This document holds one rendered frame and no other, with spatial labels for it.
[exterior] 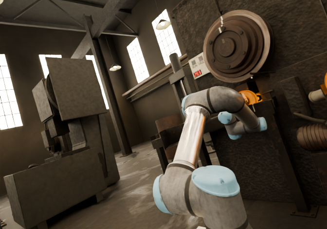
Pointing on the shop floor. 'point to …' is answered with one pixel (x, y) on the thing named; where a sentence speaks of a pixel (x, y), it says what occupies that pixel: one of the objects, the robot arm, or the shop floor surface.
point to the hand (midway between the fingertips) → (244, 98)
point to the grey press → (75, 110)
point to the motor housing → (316, 148)
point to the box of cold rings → (54, 187)
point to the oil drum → (166, 122)
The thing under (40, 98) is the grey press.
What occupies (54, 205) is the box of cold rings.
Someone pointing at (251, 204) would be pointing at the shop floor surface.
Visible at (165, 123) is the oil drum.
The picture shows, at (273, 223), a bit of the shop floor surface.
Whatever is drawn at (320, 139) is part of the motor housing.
